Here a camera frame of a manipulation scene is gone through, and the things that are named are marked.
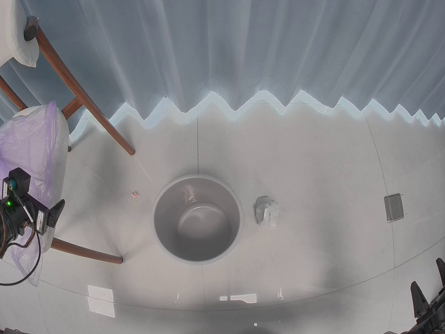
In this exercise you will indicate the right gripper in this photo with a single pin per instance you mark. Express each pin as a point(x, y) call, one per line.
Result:
point(434, 313)

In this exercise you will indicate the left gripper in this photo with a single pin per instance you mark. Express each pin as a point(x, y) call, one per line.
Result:
point(39, 217)

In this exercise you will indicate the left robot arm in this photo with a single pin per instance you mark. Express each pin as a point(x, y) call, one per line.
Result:
point(7, 225)

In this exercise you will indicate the purple plastic bag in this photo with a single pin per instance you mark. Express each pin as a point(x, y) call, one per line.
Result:
point(27, 144)

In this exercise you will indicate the pale grey trash bin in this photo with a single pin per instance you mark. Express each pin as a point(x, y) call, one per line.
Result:
point(198, 221)

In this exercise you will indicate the wooden chair with white cushions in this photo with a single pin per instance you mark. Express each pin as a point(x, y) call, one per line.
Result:
point(71, 80)

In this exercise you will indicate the crumpled white paper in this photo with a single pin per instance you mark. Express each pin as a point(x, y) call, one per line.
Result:
point(267, 213)

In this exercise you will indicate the white curtain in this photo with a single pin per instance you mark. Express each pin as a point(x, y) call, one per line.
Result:
point(243, 30)

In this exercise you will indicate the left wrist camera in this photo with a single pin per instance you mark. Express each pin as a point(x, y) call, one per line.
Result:
point(19, 181)

